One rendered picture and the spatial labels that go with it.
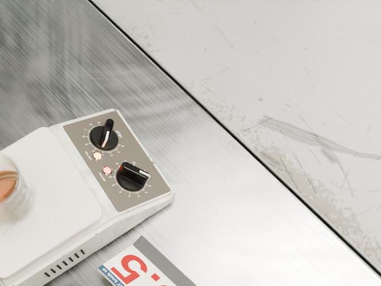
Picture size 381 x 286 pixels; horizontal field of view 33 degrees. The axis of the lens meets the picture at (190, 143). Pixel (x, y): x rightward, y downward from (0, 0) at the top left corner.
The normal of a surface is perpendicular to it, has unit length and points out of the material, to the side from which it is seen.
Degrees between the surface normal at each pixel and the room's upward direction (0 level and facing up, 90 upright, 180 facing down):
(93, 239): 90
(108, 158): 30
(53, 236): 0
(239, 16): 0
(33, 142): 0
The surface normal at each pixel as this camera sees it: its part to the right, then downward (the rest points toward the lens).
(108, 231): 0.55, 0.77
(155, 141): -0.03, -0.37
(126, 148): 0.40, -0.58
